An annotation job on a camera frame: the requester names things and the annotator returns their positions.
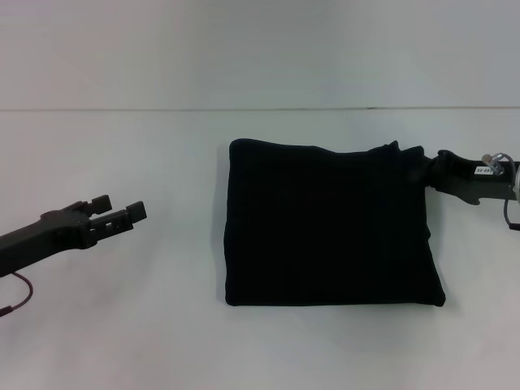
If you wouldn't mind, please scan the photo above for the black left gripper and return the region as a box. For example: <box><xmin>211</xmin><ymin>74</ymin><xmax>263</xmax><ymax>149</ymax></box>
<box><xmin>0</xmin><ymin>195</ymin><xmax>148</xmax><ymax>278</ymax></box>

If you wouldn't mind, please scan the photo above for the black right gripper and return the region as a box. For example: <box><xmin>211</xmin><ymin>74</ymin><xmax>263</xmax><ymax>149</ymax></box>
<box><xmin>422</xmin><ymin>149</ymin><xmax>520</xmax><ymax>208</ymax></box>

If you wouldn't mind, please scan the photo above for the black shirt with FREE print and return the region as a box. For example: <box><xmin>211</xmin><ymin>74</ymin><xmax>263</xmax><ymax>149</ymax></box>
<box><xmin>223</xmin><ymin>138</ymin><xmax>447</xmax><ymax>309</ymax></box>

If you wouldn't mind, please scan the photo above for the right gripper cable with plug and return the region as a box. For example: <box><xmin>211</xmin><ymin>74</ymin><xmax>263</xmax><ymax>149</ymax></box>
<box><xmin>502</xmin><ymin>198</ymin><xmax>520</xmax><ymax>232</ymax></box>

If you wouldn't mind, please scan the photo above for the gripper cable with plug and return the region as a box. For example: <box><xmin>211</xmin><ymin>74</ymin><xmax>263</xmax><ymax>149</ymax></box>
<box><xmin>0</xmin><ymin>271</ymin><xmax>35</xmax><ymax>319</ymax></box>
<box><xmin>502</xmin><ymin>198</ymin><xmax>520</xmax><ymax>232</ymax></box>

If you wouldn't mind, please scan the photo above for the left gripper cable with plug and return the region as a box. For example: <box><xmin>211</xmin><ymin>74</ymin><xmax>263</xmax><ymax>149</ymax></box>
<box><xmin>0</xmin><ymin>271</ymin><xmax>35</xmax><ymax>319</ymax></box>

